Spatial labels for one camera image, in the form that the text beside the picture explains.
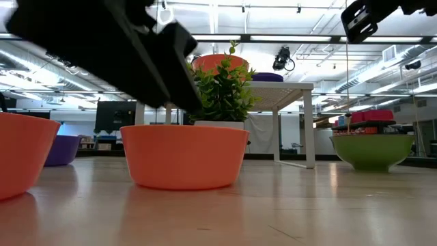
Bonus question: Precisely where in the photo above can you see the orange plastic bowl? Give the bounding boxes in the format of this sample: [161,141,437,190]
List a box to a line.
[119,124,251,191]
[0,111,61,202]
[191,53,250,83]

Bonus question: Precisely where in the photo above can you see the black ceiling camera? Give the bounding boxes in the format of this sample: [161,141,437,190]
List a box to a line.
[404,59,423,71]

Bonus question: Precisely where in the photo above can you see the green artificial plant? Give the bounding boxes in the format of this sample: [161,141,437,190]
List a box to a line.
[186,40,262,124]

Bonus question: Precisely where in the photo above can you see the purple plastic bowl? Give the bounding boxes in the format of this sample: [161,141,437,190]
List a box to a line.
[251,72,285,83]
[43,134,83,167]

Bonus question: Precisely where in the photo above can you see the black overhead light bar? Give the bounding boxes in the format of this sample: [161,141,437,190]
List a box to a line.
[0,32,437,44]

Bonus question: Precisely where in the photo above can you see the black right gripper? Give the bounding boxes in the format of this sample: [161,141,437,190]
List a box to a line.
[340,0,437,44]

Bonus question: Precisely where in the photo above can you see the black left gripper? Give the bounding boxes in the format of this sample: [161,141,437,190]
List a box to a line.
[5,0,171,109]

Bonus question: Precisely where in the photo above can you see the white side table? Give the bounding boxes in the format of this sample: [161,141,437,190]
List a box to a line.
[134,81,316,169]

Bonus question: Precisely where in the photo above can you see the dark background storage shelf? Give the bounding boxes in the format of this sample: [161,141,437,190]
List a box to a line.
[330,119,399,137]

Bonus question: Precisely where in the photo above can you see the black overhead camera with cable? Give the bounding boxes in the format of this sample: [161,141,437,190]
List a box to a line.
[272,46,296,72]

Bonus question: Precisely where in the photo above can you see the green ceramic bowl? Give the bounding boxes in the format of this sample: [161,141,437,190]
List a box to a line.
[329,133,417,173]

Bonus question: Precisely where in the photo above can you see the white hanging cloth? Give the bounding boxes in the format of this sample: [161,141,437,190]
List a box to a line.
[244,113,281,154]

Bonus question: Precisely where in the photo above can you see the black computer monitor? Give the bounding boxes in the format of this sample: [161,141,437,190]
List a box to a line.
[94,100,137,135]

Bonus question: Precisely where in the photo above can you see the red plastic box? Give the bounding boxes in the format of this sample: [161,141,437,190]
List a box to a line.
[362,109,395,122]

